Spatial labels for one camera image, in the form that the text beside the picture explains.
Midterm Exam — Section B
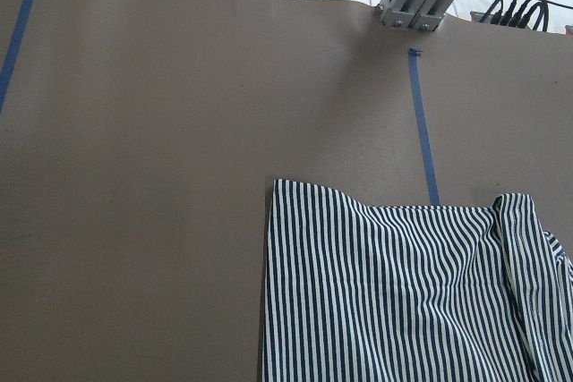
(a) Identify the navy white striped polo shirt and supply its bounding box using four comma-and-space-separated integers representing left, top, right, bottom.
262, 179, 572, 381

